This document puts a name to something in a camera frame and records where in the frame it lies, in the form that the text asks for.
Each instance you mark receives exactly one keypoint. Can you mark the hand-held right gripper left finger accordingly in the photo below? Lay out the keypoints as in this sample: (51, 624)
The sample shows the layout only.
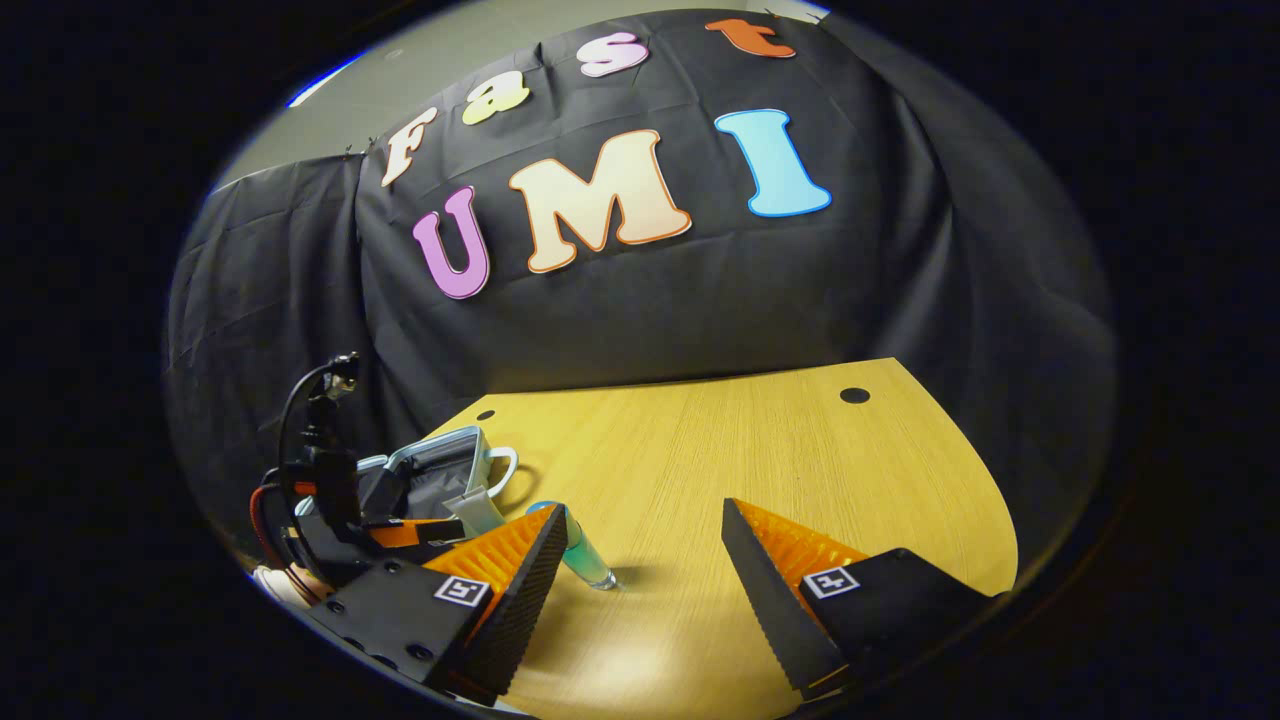
(530, 590)

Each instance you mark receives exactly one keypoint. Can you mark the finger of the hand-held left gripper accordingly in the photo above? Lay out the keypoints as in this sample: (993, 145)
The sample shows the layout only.
(420, 532)

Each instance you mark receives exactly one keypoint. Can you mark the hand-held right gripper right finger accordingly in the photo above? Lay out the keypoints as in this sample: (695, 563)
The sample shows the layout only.
(765, 590)

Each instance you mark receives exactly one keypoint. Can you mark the white skin care tube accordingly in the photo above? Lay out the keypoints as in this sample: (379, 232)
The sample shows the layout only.
(478, 510)

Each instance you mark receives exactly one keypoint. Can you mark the blue capped clear bottle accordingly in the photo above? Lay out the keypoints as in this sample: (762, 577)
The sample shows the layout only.
(585, 560)

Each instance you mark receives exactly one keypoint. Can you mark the light blue suitcase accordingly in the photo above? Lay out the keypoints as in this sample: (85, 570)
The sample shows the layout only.
(430, 470)

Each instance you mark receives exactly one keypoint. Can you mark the black backdrop cloth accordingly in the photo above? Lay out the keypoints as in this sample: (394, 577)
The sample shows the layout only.
(700, 300)

